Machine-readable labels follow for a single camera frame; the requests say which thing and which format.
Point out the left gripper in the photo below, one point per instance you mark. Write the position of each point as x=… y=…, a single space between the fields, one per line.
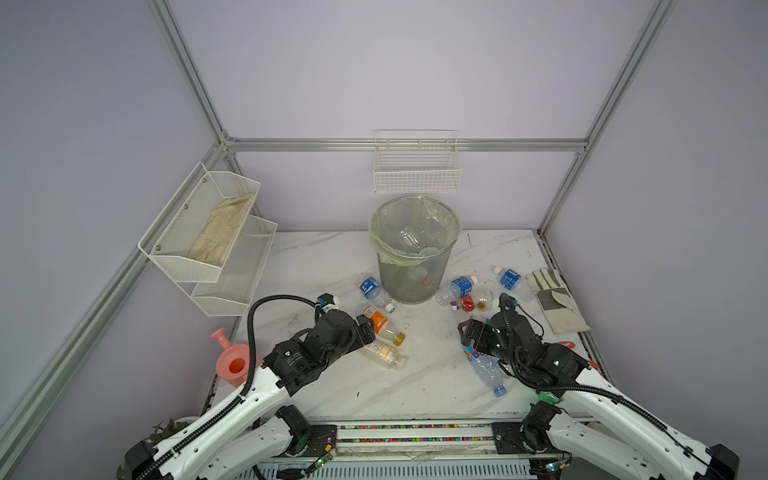
x=367 y=332

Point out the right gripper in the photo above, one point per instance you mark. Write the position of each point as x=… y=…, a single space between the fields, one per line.
x=480 y=331

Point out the orange label bottle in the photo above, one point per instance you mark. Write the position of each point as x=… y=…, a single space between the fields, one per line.
x=384 y=327

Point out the yellow label clear bottle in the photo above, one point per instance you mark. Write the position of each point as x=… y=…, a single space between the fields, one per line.
x=384 y=355

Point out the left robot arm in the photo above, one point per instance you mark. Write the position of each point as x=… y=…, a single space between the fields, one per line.
x=256 y=421

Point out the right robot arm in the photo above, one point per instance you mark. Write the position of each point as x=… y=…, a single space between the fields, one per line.
x=587 y=416

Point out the blue label bottle by bin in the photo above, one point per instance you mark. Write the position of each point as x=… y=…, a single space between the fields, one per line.
x=375 y=294

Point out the grey mesh waste bin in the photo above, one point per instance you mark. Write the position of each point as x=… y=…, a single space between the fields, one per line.
x=414 y=284

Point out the green plastic bin liner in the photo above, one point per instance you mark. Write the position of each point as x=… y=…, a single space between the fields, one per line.
x=420 y=211

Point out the grey white work glove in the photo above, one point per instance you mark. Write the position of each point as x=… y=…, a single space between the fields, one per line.
x=556 y=302

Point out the red coated glove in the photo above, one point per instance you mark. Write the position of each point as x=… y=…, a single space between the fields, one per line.
x=572 y=346

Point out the green soda bottle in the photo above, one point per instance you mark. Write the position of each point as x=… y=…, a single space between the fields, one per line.
x=548 y=397

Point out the pink watering can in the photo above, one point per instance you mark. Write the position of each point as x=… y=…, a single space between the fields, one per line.
x=233 y=363

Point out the beige cloth in shelf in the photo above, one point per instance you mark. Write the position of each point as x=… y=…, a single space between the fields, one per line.
x=213 y=244

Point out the white mesh two-tier shelf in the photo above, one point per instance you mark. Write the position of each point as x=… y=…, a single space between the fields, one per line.
x=216 y=291

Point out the potted green plant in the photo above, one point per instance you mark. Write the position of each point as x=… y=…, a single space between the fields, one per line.
x=160 y=432

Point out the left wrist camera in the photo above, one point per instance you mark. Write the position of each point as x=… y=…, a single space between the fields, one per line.
x=327 y=302

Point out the white wire wall basket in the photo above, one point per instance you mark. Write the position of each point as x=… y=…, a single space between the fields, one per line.
x=416 y=161

